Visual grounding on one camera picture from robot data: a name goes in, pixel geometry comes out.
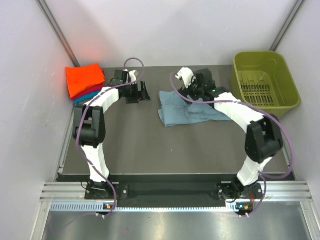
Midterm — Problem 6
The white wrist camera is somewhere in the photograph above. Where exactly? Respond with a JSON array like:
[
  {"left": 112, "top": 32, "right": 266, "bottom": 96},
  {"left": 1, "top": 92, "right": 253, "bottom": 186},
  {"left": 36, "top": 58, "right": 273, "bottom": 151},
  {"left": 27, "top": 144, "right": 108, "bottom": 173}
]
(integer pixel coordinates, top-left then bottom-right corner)
[
  {"left": 175, "top": 67, "right": 195, "bottom": 89},
  {"left": 128, "top": 70, "right": 138, "bottom": 85}
]

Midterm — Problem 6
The perforated cable duct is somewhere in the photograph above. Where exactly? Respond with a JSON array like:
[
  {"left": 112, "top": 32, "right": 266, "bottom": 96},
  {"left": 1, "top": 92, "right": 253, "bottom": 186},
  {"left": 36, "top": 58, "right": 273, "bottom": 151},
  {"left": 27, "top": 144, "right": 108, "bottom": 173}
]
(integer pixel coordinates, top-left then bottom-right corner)
[{"left": 49, "top": 202, "right": 253, "bottom": 213}]

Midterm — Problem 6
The olive green plastic basket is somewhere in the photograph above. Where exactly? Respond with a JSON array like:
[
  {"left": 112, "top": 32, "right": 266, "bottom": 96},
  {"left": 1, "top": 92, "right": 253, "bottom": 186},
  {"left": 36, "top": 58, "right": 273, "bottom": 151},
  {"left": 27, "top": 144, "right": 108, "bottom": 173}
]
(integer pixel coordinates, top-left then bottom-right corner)
[{"left": 230, "top": 51, "right": 301, "bottom": 119}]

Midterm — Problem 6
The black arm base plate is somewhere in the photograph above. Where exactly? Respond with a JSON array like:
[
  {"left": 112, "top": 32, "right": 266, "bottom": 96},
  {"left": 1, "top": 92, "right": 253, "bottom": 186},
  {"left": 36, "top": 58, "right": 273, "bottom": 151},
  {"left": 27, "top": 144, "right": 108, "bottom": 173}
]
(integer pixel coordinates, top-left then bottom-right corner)
[{"left": 84, "top": 182, "right": 263, "bottom": 202}]

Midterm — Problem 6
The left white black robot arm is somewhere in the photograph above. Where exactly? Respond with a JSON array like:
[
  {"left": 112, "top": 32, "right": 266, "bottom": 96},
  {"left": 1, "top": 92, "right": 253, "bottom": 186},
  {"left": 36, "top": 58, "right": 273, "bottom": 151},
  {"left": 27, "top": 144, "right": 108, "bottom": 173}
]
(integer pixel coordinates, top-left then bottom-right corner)
[{"left": 72, "top": 69, "right": 151, "bottom": 200}]

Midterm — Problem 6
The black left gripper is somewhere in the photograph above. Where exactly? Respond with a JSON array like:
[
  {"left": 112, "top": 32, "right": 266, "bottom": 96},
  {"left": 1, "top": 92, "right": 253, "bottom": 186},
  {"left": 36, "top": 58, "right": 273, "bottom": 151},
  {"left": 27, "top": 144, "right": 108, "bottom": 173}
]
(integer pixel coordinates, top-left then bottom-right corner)
[{"left": 123, "top": 80, "right": 151, "bottom": 104}]

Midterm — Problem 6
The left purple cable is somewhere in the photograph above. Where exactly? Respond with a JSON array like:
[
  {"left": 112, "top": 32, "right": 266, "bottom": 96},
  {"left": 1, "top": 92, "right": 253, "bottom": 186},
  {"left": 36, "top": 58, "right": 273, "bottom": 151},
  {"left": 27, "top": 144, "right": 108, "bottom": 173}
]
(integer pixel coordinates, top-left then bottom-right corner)
[{"left": 76, "top": 57, "right": 145, "bottom": 218}]

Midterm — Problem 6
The orange folded t shirt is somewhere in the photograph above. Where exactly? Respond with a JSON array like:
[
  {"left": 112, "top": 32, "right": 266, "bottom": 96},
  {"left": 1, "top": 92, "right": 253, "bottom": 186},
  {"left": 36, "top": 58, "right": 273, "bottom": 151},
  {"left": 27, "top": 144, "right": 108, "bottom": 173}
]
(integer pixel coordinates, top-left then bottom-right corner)
[{"left": 65, "top": 63, "right": 105, "bottom": 100}]

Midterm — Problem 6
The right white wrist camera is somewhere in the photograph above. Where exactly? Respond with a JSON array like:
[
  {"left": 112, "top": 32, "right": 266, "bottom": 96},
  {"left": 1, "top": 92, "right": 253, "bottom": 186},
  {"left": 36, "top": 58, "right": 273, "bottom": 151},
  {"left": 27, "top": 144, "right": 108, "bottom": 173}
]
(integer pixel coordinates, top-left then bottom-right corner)
[{"left": 175, "top": 67, "right": 195, "bottom": 89}]

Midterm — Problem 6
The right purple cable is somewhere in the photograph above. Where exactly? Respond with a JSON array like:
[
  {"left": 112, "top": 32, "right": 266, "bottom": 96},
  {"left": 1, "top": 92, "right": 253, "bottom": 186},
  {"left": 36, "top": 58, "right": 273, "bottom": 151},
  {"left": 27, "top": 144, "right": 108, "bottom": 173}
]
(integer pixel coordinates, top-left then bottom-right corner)
[{"left": 169, "top": 72, "right": 294, "bottom": 218}]

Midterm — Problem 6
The magenta folded t shirt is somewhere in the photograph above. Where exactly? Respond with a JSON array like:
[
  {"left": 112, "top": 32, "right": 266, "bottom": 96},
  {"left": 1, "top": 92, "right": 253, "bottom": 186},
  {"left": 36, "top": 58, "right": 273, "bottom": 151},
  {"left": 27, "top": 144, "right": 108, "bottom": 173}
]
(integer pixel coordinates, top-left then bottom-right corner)
[{"left": 71, "top": 69, "right": 105, "bottom": 101}]

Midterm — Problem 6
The grey blue t shirt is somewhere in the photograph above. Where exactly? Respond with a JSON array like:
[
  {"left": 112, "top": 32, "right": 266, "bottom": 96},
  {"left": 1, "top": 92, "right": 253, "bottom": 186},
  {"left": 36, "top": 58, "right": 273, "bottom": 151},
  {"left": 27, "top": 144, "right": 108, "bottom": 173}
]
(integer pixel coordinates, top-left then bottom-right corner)
[{"left": 158, "top": 91, "right": 231, "bottom": 128}]

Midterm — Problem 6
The purple cable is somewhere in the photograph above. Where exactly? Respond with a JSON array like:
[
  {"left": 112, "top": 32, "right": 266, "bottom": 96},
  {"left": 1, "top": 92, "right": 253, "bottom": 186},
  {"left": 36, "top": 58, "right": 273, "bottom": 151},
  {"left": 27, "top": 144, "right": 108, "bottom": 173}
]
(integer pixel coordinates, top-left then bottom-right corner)
[
  {"left": 76, "top": 57, "right": 145, "bottom": 218},
  {"left": 169, "top": 72, "right": 294, "bottom": 218}
]

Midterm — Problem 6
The teal folded t shirt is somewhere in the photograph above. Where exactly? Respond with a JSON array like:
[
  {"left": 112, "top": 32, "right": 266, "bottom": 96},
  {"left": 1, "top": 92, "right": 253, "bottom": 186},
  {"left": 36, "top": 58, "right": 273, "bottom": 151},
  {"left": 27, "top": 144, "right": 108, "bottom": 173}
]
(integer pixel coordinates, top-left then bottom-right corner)
[{"left": 73, "top": 91, "right": 100, "bottom": 104}]

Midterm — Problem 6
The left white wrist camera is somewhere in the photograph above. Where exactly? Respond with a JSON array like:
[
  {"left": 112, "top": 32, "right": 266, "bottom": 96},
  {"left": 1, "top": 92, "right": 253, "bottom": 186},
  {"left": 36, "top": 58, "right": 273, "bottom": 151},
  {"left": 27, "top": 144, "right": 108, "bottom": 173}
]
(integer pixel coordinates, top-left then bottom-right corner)
[{"left": 128, "top": 70, "right": 138, "bottom": 85}]

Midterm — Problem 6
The aluminium frame rail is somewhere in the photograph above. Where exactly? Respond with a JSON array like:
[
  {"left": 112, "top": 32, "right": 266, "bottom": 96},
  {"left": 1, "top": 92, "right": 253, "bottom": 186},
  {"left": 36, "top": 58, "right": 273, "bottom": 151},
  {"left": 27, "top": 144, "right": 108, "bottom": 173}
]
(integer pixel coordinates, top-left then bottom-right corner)
[{"left": 40, "top": 181, "right": 312, "bottom": 202}]

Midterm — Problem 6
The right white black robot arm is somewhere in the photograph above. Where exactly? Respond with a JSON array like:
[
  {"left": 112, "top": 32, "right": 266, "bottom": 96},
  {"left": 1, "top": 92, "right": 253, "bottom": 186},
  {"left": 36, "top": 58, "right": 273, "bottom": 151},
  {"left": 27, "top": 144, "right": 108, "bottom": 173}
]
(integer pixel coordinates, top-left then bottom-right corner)
[{"left": 175, "top": 67, "right": 283, "bottom": 202}]

